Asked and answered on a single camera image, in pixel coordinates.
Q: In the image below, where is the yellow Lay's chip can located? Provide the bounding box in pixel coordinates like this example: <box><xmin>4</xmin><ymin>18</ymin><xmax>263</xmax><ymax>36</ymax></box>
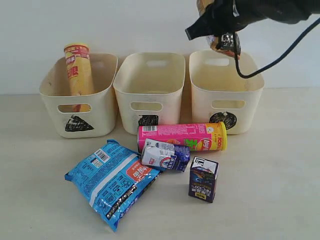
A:
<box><xmin>63</xmin><ymin>43</ymin><xmax>95</xmax><ymax>97</ymax></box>

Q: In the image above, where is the white blue milk carton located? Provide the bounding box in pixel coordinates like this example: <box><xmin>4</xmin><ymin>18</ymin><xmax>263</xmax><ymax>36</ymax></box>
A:
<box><xmin>141</xmin><ymin>138</ymin><xmax>191</xmax><ymax>172</ymax></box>

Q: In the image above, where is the blue noodle packet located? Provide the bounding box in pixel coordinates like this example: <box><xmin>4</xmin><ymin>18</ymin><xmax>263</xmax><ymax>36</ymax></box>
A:
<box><xmin>64</xmin><ymin>139</ymin><xmax>161</xmax><ymax>232</ymax></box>

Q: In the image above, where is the black cable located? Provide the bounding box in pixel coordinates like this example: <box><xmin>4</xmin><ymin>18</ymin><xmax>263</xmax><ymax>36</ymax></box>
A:
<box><xmin>233</xmin><ymin>17</ymin><xmax>320</xmax><ymax>79</ymax></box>

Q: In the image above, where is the pink Lay's chip can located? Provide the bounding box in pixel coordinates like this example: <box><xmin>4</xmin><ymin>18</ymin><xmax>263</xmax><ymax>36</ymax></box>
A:
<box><xmin>137</xmin><ymin>122</ymin><xmax>227</xmax><ymax>152</ymax></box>

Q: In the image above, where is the cream bin with circle mark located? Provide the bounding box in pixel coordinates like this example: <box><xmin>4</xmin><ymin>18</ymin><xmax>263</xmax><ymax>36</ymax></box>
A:
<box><xmin>189</xmin><ymin>50</ymin><xmax>265</xmax><ymax>135</ymax></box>

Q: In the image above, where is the dark purple juice carton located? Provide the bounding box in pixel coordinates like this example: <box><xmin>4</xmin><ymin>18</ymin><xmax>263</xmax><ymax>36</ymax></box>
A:
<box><xmin>188</xmin><ymin>156</ymin><xmax>219</xmax><ymax>203</ymax></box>

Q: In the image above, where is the orange noodle packet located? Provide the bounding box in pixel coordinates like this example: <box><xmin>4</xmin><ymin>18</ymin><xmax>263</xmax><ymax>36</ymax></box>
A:
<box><xmin>196</xmin><ymin>0</ymin><xmax>241</xmax><ymax>59</ymax></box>

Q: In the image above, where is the cream bin with triangle mark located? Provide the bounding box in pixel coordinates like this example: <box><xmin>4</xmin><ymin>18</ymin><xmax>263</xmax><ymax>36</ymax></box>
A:
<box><xmin>39</xmin><ymin>53</ymin><xmax>119</xmax><ymax>139</ymax></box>

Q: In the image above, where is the cream bin with square mark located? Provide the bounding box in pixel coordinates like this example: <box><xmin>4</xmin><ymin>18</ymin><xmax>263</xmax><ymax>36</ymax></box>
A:
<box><xmin>113</xmin><ymin>52</ymin><xmax>186</xmax><ymax>135</ymax></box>

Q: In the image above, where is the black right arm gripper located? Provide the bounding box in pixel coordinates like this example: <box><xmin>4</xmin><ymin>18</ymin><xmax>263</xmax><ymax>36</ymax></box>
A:
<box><xmin>185</xmin><ymin>0</ymin><xmax>312</xmax><ymax>41</ymax></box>

